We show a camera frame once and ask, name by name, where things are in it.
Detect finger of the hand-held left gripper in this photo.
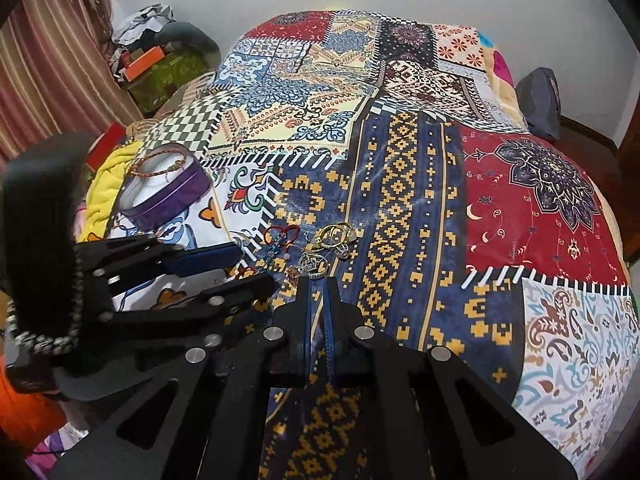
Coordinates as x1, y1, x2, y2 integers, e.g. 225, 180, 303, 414
82, 276, 280, 361
75, 236, 245, 311

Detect green patterned bag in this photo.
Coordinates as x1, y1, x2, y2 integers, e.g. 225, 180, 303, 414
127, 50, 213, 115

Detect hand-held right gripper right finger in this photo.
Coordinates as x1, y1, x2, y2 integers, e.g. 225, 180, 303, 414
322, 278, 578, 480

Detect silver beaded chain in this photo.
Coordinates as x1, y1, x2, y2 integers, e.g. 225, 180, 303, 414
4, 250, 87, 357

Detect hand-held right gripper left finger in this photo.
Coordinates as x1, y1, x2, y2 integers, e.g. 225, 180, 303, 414
47, 275, 323, 480

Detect pile of clothes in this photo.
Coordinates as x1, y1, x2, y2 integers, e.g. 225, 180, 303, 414
109, 4, 222, 86

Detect orange cloth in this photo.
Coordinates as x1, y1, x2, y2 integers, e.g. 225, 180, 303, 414
0, 360, 68, 463

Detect striped curtain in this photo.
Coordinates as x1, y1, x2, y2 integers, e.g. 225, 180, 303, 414
0, 0, 147, 162

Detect yellow cloth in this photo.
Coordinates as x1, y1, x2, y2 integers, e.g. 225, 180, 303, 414
79, 139, 147, 242

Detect red box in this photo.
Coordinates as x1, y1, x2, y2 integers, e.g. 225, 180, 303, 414
85, 122, 127, 171

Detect red and gold bangle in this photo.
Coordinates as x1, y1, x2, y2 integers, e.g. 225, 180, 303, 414
131, 144, 189, 179

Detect printed patchwork blanket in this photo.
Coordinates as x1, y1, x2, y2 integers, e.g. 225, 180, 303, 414
75, 7, 637, 480

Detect dark grey backpack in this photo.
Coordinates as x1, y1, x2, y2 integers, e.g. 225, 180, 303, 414
514, 67, 562, 144

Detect orange box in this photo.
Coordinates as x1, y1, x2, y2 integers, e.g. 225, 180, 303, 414
122, 46, 169, 82

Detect purple oval jewelry box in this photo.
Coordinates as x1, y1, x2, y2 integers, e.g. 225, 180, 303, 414
117, 152, 211, 232

